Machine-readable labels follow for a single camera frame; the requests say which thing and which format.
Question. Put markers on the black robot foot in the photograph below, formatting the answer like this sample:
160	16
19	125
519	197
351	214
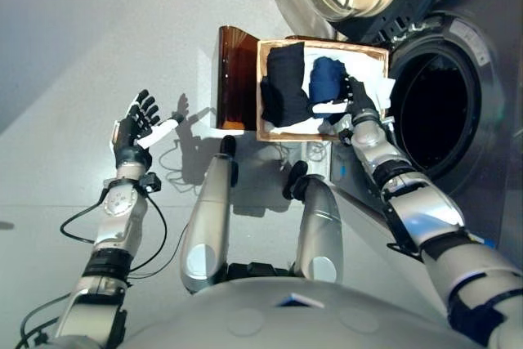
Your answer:
296	177
228	145

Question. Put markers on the black left robot foot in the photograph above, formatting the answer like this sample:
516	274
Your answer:
228	145

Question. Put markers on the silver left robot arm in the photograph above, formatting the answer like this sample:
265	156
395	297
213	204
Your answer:
118	218

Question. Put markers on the blue energy label sticker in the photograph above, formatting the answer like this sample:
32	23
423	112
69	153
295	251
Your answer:
484	242

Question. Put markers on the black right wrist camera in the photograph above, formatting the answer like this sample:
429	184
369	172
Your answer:
345	136

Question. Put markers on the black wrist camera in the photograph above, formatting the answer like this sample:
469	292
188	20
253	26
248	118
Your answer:
345	136
150	183

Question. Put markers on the amber acrylic stool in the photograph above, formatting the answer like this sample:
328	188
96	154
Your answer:
235	79

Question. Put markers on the navy blue garment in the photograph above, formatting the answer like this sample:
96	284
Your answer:
324	79

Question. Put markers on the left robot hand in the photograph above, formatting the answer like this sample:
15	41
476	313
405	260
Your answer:
130	136

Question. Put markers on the black folded garment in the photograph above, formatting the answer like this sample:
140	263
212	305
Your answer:
286	87

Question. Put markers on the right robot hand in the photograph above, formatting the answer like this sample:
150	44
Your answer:
361	104

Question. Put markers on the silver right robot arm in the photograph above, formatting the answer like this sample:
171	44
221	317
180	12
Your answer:
421	210

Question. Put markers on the silver robot leg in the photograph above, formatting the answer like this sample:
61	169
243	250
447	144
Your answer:
320	222
210	218

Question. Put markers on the silver left robot leg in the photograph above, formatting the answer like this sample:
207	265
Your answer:
210	218

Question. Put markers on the silver right robot leg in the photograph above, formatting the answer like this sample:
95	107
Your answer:
320	222

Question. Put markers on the grey robot torso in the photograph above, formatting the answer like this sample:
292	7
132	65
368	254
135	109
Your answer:
286	324

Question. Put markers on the woven wicker basket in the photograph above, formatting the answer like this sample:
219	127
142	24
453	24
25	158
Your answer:
286	137

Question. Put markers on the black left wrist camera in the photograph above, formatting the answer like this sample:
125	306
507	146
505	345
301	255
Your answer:
150	183

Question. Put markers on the grey front-loading washing machine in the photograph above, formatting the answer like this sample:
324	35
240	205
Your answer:
490	99

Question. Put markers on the black right robot foot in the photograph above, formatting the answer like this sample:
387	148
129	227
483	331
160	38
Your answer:
296	177

